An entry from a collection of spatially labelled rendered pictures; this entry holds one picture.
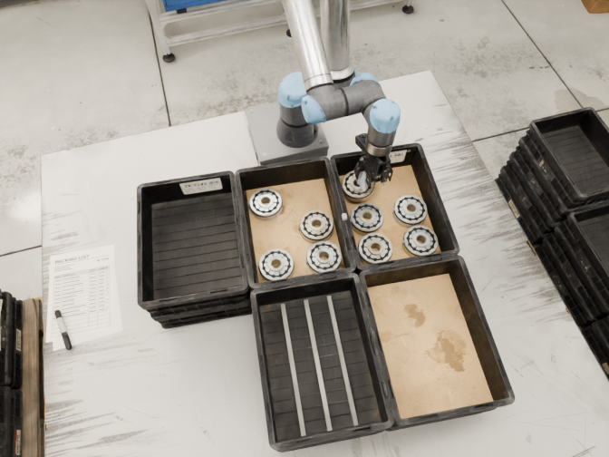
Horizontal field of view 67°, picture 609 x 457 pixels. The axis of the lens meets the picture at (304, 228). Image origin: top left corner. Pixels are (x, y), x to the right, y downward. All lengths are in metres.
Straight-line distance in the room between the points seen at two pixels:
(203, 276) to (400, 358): 0.61
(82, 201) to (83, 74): 1.65
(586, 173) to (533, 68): 1.27
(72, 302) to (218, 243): 0.51
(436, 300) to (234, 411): 0.66
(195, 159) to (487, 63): 2.13
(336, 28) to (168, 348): 1.07
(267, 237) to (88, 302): 0.62
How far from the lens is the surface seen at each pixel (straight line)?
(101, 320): 1.59
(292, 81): 1.52
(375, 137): 1.22
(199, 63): 3.19
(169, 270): 1.43
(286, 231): 1.43
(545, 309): 1.64
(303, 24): 1.26
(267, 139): 1.66
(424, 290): 1.39
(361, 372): 1.29
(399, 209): 1.46
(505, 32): 3.58
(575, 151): 2.32
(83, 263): 1.69
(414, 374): 1.32
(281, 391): 1.28
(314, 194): 1.49
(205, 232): 1.46
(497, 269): 1.63
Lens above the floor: 2.09
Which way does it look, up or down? 62 degrees down
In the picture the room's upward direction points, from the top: 1 degrees counter-clockwise
